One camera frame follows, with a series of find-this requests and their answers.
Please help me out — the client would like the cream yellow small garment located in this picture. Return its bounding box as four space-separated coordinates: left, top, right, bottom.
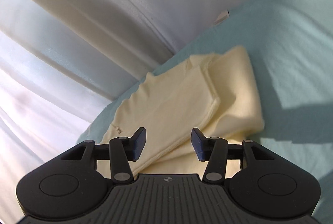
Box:
102 46 264 175

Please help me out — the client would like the teal printed bed sheet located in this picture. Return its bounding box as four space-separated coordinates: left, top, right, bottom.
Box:
76 0 333 224

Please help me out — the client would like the white sheer curtain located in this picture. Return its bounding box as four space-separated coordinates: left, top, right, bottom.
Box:
1 0 248 223

